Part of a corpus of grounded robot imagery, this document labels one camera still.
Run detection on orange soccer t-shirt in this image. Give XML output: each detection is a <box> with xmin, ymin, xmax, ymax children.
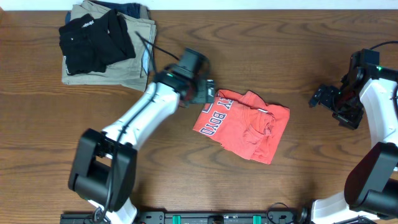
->
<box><xmin>193</xmin><ymin>90</ymin><xmax>290</xmax><ymax>164</ymax></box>

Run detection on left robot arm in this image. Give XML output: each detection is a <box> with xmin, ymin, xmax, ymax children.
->
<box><xmin>68</xmin><ymin>66</ymin><xmax>215</xmax><ymax>223</ymax></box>

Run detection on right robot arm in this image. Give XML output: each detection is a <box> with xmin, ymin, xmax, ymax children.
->
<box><xmin>300</xmin><ymin>49</ymin><xmax>397</xmax><ymax>223</ymax></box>

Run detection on khaki folded pants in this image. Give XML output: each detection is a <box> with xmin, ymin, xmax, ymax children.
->
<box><xmin>62</xmin><ymin>4</ymin><xmax>156</xmax><ymax>91</ymax></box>

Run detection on grey folded garment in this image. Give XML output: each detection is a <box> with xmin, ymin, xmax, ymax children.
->
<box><xmin>140</xmin><ymin>4</ymin><xmax>153</xmax><ymax>75</ymax></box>

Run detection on navy folded garment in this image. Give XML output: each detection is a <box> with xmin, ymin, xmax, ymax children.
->
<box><xmin>65</xmin><ymin>0</ymin><xmax>142</xmax><ymax>25</ymax></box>

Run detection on black folded garment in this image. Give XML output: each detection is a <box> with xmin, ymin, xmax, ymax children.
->
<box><xmin>58</xmin><ymin>9</ymin><xmax>136</xmax><ymax>76</ymax></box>

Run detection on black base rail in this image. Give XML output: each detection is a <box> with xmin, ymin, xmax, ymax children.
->
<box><xmin>59</xmin><ymin>210</ymin><xmax>299</xmax><ymax>224</ymax></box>

